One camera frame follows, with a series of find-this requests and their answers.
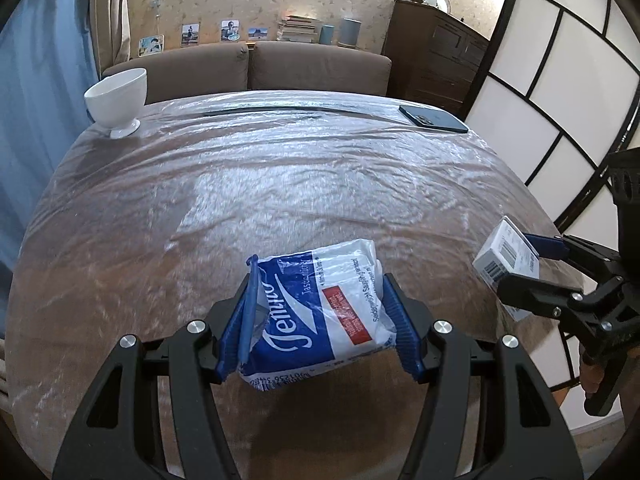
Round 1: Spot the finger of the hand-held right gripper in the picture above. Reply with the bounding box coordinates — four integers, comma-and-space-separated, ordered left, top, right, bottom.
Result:
497, 270, 585, 319
525, 232, 619, 272

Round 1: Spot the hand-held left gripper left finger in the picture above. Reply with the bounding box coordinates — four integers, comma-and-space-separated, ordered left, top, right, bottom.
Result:
52, 277, 251, 480

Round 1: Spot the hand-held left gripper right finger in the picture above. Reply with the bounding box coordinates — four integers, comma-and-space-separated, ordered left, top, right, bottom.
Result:
382, 274, 583, 480

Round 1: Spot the white cardboard box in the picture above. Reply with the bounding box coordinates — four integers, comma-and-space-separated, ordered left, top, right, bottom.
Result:
472, 216, 541, 323

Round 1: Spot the blue and white tissue packet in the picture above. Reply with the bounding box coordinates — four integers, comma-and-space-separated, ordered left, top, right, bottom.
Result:
237, 239, 398, 392

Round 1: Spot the person's right hand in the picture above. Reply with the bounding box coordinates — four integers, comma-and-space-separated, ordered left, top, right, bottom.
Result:
579, 357, 603, 397

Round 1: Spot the white paper screen divider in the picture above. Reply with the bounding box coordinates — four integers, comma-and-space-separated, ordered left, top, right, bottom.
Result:
465, 0, 640, 441

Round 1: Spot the dark blue smartphone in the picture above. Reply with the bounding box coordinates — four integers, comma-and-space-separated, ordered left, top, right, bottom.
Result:
398, 104, 470, 135

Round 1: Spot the dark wooden cabinet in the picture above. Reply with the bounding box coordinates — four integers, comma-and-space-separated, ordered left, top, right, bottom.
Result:
382, 0, 491, 118

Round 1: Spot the white footed bowl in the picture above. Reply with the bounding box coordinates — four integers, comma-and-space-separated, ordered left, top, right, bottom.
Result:
83, 68, 149, 140

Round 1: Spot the brown sofa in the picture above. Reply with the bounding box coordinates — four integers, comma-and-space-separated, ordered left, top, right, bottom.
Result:
101, 41, 393, 106

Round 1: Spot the grey cylindrical speaker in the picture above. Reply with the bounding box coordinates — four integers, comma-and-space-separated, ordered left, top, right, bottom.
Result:
341, 18, 363, 49

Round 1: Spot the stack of books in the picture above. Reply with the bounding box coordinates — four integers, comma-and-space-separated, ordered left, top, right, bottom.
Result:
276, 15, 321, 44

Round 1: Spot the blue curtain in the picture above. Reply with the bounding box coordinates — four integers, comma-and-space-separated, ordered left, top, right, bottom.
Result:
0, 0, 106, 271

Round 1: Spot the beige curtain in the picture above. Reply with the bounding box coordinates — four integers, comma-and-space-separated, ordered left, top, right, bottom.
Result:
91, 0, 132, 68

